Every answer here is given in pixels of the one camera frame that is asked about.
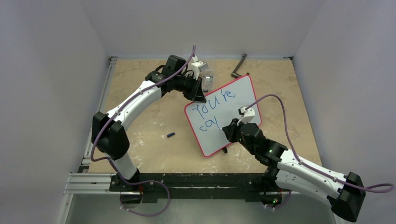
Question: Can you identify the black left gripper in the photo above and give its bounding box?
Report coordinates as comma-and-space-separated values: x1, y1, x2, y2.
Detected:
174, 73, 205, 102

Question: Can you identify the pink framed whiteboard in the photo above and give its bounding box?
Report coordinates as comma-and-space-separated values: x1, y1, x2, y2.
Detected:
184, 75, 256, 157

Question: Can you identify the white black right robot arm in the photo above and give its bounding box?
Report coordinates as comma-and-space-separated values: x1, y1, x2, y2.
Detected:
222, 119, 366, 222

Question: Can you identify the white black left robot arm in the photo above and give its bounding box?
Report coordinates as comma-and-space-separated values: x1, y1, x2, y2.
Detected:
92, 55, 208, 191

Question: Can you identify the clear plastic screw box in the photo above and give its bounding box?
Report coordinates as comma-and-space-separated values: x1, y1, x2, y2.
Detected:
200, 57, 216, 94

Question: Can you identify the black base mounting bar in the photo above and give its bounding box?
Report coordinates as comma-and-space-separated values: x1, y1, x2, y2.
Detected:
109, 173, 289, 206

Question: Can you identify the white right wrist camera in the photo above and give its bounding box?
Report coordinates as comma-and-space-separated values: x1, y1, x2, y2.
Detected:
237, 106, 255, 125

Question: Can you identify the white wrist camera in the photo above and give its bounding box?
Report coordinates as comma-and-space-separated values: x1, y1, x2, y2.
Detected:
189, 56, 208, 80
237, 106, 255, 125

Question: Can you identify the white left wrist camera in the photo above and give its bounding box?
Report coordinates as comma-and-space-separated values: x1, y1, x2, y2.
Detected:
189, 56, 208, 80

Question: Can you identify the black metal bracket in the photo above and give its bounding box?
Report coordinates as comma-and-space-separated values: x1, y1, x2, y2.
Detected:
231, 53, 247, 79

